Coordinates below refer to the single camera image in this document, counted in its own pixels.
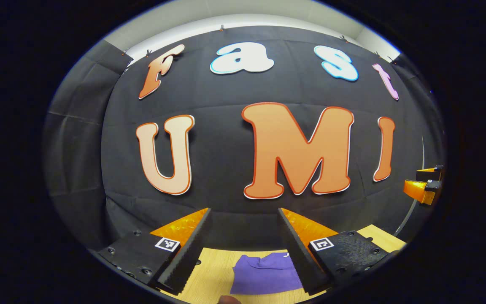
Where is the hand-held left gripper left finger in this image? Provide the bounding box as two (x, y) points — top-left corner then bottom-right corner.
(97, 207), (213, 296)

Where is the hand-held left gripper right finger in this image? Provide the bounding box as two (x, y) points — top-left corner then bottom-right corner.
(278, 207), (400, 296)

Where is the purple shirt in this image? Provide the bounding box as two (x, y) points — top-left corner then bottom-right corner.
(229, 252), (305, 295)

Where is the black backdrop cloth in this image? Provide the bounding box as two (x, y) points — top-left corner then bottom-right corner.
(44, 25), (445, 254)

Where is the white metal pole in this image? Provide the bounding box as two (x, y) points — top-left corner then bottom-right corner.
(394, 137), (426, 237)

